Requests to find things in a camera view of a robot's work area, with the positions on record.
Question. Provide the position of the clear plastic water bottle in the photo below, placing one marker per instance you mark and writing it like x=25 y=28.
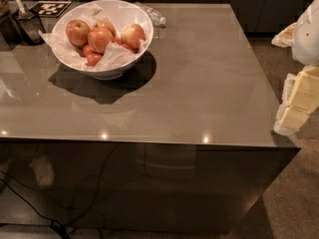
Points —
x=157 y=18

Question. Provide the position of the dark metal scoop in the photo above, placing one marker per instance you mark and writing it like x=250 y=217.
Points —
x=29 y=25

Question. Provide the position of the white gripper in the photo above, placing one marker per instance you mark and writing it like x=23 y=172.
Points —
x=307 y=34

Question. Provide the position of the red apple low right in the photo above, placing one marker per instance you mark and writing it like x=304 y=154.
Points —
x=119 y=42

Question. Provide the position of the white bowl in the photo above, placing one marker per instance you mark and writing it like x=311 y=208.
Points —
x=126 y=14

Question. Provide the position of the small red apple bottom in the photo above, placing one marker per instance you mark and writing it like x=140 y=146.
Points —
x=93 y=59

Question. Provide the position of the small red apple left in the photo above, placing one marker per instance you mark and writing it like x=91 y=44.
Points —
x=87 y=50

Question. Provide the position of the small red apple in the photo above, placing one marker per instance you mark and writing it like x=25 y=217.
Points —
x=87 y=50
x=93 y=59

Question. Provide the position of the black white fiducial marker card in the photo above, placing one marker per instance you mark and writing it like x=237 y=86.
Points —
x=51 y=9

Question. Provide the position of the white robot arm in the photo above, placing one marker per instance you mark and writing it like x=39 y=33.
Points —
x=305 y=45

